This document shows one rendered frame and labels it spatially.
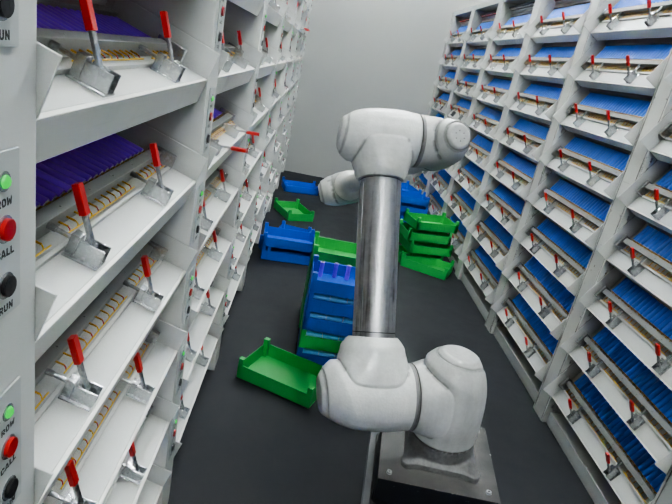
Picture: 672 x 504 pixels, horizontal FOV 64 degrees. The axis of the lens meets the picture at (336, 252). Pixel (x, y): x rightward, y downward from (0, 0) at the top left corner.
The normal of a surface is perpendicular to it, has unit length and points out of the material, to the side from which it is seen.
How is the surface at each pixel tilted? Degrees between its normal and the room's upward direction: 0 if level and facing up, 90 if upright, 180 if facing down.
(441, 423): 91
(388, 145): 67
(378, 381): 59
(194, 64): 90
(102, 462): 19
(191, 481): 0
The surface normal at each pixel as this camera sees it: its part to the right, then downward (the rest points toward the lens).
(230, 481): 0.19, -0.92
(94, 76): 0.02, 0.35
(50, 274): 0.51, -0.81
